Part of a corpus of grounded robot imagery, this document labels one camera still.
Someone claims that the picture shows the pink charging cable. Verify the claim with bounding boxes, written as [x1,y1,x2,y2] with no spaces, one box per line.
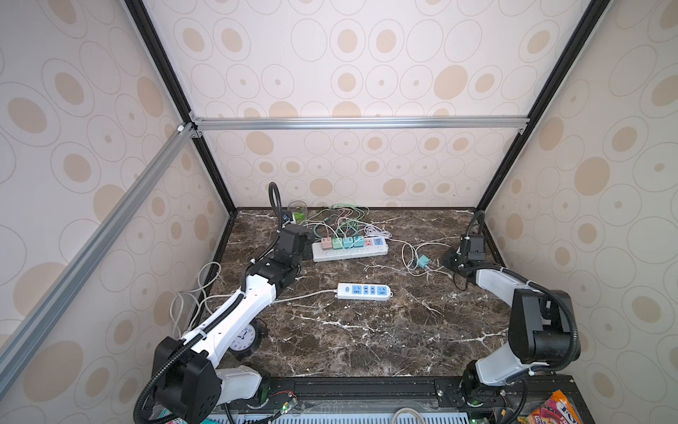
[304,207,367,242]

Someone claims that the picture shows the blue white power strip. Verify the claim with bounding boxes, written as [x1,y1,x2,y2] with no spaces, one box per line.
[337,283,393,301]

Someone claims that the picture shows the green charger plug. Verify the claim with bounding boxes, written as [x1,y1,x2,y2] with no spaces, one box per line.
[331,238,344,250]

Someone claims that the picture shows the white usb cable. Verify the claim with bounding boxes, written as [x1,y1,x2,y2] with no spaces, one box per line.
[388,237,457,279]

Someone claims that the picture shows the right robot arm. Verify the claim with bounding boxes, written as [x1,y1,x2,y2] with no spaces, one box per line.
[441,210,581,392]

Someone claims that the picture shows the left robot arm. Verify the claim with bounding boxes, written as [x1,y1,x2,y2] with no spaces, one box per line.
[132,183,313,423]

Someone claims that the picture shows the multicolour white power strip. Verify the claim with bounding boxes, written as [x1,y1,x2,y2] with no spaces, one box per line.
[313,237,388,263]

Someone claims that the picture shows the teal multi-head cable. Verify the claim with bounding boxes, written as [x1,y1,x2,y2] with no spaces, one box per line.
[311,214,361,240]

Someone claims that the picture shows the glass cup with green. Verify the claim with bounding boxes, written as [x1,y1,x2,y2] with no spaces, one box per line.
[288,200,308,224]

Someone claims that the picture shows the colourful snack bag right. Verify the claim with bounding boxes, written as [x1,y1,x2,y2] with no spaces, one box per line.
[517,390,583,424]

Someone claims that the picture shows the white power strip cords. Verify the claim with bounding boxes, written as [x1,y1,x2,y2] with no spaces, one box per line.
[168,261,340,340]

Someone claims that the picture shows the black alarm clock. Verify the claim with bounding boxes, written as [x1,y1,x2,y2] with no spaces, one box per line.
[229,318,268,360]

